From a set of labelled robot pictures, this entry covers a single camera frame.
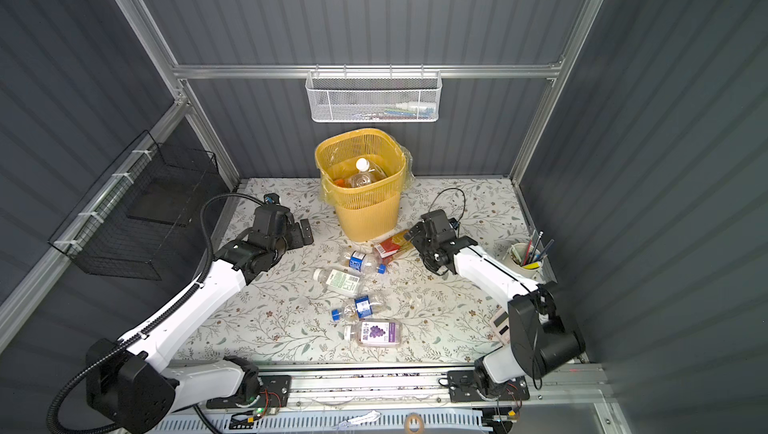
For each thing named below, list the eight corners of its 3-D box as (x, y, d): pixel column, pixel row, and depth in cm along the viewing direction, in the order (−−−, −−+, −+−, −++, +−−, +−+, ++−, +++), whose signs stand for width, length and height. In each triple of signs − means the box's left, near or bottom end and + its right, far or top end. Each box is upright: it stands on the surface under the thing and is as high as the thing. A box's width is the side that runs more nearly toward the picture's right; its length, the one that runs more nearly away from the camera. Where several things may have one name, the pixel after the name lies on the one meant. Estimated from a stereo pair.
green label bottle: (313, 285, 93) (310, 279, 90) (321, 268, 97) (318, 262, 94) (358, 297, 91) (357, 291, 88) (364, 279, 95) (363, 273, 92)
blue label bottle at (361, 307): (337, 331, 85) (334, 324, 80) (333, 316, 88) (330, 308, 83) (382, 313, 88) (381, 305, 84) (376, 298, 91) (375, 290, 87)
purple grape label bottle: (344, 346, 82) (342, 342, 79) (346, 324, 86) (344, 319, 83) (402, 346, 82) (402, 342, 79) (401, 324, 86) (402, 319, 83)
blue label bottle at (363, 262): (344, 269, 97) (342, 260, 93) (350, 257, 100) (348, 247, 96) (383, 280, 95) (382, 271, 90) (387, 267, 98) (387, 258, 93)
